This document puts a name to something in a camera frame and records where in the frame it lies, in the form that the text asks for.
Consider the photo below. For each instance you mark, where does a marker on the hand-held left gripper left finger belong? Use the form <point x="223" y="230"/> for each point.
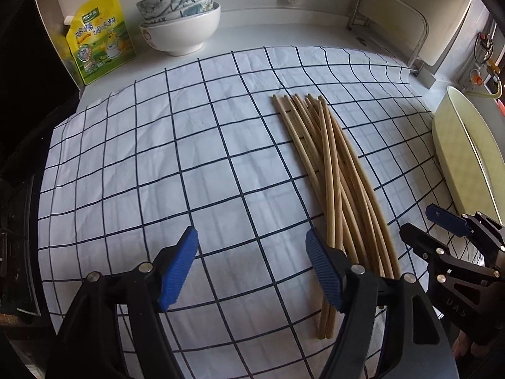
<point x="179" y="268"/>

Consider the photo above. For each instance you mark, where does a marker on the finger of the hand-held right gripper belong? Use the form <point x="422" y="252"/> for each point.
<point x="449" y="219"/>
<point x="422" y="243"/>

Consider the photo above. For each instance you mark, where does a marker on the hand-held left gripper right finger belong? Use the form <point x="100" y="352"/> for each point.
<point x="321" y="264"/>

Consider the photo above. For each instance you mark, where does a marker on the cream oval tray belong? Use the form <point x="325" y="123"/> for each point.
<point x="465" y="158"/>

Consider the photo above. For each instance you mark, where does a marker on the pile of wooden chopsticks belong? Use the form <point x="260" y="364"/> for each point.
<point x="335" y="173"/>

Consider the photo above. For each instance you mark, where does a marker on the person's right hand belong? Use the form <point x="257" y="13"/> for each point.
<point x="469" y="349"/>

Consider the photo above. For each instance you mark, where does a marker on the white blue checked cloth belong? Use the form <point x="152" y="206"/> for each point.
<point x="158" y="166"/>

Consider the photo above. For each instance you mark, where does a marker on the metal gas pipe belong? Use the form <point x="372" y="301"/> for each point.
<point x="483" y="47"/>

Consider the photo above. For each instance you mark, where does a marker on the white cutting board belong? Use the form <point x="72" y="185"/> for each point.
<point x="446" y="31"/>

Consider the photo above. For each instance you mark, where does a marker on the metal rack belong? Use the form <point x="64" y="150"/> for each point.
<point x="418" y="27"/>

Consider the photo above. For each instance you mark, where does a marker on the large white bowl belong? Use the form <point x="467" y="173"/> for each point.
<point x="181" y="35"/>

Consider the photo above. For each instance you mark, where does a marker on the yellow green refill pouch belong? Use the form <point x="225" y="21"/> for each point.
<point x="98" y="39"/>

